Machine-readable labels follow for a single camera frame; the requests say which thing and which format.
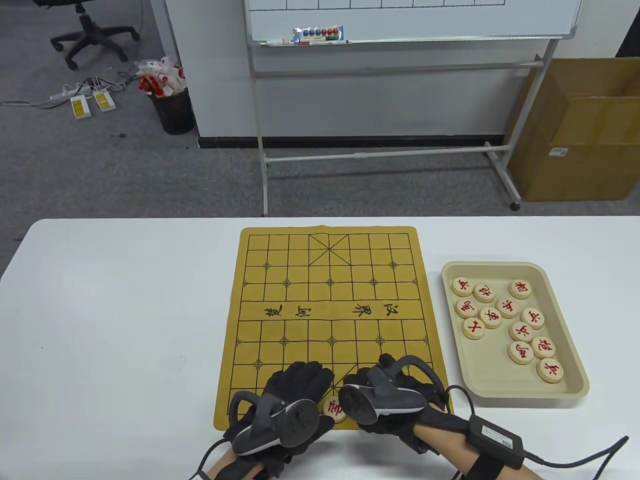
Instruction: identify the person's right hand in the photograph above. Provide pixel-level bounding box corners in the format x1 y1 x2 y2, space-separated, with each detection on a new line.
357 353 449 453

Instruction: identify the person's left hand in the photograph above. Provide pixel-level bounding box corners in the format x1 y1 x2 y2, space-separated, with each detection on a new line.
227 361 336 480

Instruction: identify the round wooden chess piece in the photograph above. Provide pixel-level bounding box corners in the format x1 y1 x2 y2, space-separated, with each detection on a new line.
322 396 347 423

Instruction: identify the group of Chinese chess pieces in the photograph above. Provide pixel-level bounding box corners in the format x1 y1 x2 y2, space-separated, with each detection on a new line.
451 276 566 385

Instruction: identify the person's left forearm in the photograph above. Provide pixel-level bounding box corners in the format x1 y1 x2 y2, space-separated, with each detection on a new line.
202 446 236 480

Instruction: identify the yellow chess board mat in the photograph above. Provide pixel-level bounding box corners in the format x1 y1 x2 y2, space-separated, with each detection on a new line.
213 226 457 431

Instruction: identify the black white handheld controller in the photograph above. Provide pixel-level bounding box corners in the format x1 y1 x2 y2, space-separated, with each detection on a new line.
227 390 321 456
339 356 447 427

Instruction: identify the black flat glove band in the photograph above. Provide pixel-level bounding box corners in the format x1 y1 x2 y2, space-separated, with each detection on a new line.
429 411 472 437

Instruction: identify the black rectangular wrist box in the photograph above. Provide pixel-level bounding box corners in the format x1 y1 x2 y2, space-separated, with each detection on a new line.
467 415 525 470

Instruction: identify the beige plastic tray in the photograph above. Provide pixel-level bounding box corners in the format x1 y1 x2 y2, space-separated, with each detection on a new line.
441 261 591 399

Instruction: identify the black trash bin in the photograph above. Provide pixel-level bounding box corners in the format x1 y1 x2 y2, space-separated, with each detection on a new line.
147 86 197 136

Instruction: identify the brown cardboard box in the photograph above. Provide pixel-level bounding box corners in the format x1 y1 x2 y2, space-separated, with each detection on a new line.
504 54 640 202

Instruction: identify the white red plastic trash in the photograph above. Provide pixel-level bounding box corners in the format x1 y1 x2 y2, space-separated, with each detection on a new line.
134 56 187 98

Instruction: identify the yellow white power strip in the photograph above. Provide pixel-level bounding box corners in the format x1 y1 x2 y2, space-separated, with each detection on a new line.
69 94 93 121
92 89 118 113

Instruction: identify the pack of coloured magnets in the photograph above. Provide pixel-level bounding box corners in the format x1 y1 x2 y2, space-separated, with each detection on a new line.
292 25 346 42

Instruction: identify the whiteboard on metal stand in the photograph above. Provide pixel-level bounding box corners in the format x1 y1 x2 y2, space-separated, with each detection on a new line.
243 0 583 217

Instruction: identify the black office chair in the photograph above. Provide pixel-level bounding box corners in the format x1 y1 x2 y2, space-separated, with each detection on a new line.
32 0 142 71

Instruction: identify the black cable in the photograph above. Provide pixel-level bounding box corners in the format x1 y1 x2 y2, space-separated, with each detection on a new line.
522 435 631 468
444 384 476 418
191 437 233 480

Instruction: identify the black wrist strap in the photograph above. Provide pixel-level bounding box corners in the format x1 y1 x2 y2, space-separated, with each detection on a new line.
460 452 506 480

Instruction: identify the grey floor cable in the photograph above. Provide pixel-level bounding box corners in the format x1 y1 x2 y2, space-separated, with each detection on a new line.
0 97 71 108

